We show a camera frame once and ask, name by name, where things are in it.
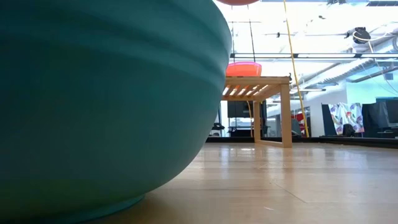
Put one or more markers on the yellow translucent bowl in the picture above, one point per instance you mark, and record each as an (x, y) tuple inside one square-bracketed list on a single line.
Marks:
[(244, 72)]

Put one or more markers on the teal bowl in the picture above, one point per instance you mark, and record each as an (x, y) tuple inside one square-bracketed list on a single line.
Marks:
[(93, 109)]

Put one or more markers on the pink bowl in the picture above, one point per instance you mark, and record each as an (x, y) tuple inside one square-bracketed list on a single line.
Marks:
[(237, 2)]

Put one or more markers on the wooden slatted shelf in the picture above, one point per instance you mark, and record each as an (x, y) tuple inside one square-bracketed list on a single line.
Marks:
[(286, 118)]

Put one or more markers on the black monitor screen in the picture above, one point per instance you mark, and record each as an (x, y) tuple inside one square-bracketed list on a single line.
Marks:
[(239, 109)]

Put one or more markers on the red background panel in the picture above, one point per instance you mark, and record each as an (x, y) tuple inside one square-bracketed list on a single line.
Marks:
[(297, 118)]

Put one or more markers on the black partition panel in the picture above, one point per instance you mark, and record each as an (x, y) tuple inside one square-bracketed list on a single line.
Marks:
[(327, 124), (373, 118)]

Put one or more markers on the floral patterned cloth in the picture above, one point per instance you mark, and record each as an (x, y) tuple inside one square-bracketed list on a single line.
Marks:
[(346, 116)]

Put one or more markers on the black backpack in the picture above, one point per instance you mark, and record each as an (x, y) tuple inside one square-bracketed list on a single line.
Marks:
[(348, 130)]

